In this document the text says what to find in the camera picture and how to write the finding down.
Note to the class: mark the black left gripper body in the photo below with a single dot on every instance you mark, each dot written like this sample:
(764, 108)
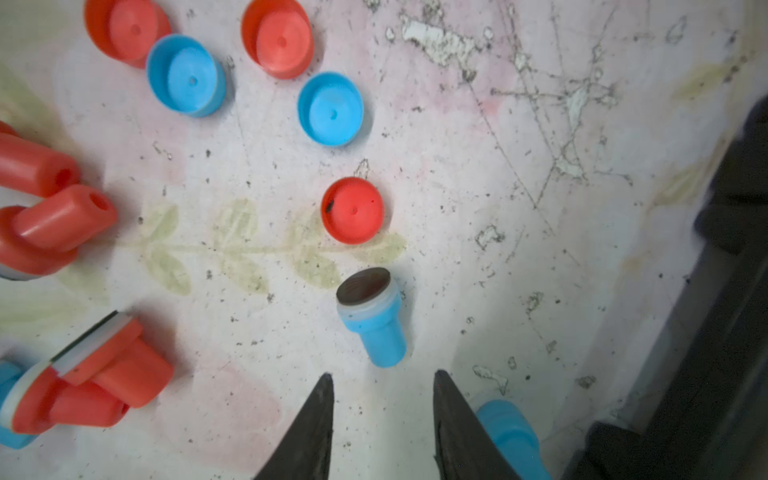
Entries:
(714, 413)

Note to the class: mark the blue stamp cap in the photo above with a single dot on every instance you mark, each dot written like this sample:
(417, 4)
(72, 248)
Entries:
(185, 77)
(330, 109)

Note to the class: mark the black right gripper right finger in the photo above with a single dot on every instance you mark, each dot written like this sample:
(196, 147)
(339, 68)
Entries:
(463, 448)

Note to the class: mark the red stamp pair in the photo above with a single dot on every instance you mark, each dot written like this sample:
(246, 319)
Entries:
(42, 239)

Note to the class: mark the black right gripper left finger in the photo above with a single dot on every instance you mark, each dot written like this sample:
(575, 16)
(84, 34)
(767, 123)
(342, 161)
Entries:
(305, 450)

